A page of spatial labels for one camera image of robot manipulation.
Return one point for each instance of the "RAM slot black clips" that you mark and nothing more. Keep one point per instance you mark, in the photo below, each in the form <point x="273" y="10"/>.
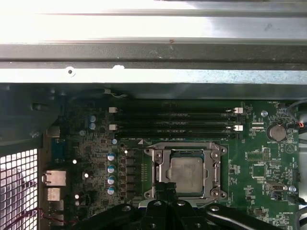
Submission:
<point x="172" y="134"/>

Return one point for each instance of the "silver board screw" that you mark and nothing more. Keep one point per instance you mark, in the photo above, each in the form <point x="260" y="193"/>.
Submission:
<point x="292" y="188"/>
<point x="264" y="113"/>

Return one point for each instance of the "metal USB port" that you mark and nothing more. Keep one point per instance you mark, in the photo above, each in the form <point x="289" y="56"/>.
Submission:
<point x="54" y="194"/>

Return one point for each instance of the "black open PC case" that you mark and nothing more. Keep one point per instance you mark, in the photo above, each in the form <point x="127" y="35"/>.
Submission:
<point x="153" y="54"/>

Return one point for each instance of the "metal socket cover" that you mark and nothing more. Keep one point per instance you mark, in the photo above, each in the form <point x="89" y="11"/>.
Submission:
<point x="162" y="167"/>

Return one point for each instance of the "grey serial header connector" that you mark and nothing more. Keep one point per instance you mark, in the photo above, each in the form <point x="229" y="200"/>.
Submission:
<point x="275" y="187"/>

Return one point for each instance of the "black square chip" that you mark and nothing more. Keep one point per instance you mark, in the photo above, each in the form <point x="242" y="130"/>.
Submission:
<point x="259" y="171"/>

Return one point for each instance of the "silver CPU chip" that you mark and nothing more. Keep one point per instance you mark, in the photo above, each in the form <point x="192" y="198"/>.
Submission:
<point x="187" y="172"/>

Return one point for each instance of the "silver blue-topped capacitor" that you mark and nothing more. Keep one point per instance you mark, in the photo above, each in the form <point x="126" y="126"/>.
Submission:
<point x="111" y="191"/>
<point x="114" y="141"/>
<point x="111" y="169"/>
<point x="111" y="180"/>
<point x="92" y="126"/>
<point x="111" y="157"/>
<point x="92" y="118"/>

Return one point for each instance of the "metal ethernet port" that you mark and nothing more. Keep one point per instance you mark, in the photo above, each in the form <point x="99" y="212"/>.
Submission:
<point x="55" y="178"/>

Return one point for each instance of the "small metal port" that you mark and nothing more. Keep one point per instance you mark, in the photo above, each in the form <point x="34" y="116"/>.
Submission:
<point x="53" y="132"/>

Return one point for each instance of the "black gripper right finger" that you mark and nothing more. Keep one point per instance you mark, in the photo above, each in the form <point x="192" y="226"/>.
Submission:
<point x="182" y="218"/>

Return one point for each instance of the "green motherboard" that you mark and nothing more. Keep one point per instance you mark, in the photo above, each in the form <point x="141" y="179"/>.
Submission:
<point x="239" y="148"/>

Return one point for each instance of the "CPU socket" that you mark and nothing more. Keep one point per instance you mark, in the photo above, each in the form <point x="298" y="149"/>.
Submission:
<point x="148" y="190"/>

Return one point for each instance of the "blue VGA port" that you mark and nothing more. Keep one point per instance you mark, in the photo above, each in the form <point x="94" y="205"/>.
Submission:
<point x="58" y="151"/>

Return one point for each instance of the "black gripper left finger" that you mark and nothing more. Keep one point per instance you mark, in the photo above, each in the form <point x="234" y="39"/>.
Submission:
<point x="161" y="215"/>

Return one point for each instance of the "silver coin battery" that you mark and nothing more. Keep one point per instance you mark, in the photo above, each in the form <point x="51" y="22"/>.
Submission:
<point x="276" y="132"/>

